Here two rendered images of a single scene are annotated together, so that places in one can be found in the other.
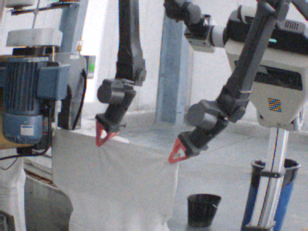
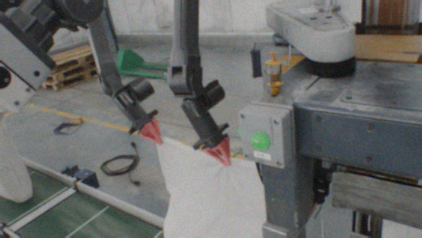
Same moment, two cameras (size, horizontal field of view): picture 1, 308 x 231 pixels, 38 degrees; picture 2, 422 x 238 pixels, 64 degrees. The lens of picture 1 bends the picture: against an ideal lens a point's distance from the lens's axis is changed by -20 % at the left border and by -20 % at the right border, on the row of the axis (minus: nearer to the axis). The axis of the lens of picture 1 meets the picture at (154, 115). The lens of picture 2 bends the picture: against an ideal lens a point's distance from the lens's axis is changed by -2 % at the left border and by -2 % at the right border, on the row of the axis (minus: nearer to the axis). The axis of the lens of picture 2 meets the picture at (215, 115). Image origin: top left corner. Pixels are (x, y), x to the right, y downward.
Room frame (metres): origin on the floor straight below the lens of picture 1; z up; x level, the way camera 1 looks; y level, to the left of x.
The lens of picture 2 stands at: (2.41, 0.26, 1.55)
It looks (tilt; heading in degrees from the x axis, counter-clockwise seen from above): 24 degrees down; 188
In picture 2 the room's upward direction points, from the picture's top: 8 degrees counter-clockwise
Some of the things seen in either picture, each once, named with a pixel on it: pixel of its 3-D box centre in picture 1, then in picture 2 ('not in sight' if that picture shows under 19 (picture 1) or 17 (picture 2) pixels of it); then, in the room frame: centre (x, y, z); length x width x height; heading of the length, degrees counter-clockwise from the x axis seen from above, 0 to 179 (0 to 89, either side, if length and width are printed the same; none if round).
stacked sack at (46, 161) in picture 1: (62, 161); not in sight; (4.61, 0.80, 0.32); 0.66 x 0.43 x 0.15; 152
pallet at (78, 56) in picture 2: not in sight; (69, 59); (-3.19, -3.00, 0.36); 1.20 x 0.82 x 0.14; 146
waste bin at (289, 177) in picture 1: (269, 200); not in sight; (3.63, -0.98, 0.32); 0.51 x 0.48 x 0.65; 150
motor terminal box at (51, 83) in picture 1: (52, 86); (264, 62); (1.38, 0.28, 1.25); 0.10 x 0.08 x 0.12; 175
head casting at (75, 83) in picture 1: (39, 85); (361, 143); (1.84, 0.44, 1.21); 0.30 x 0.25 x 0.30; 60
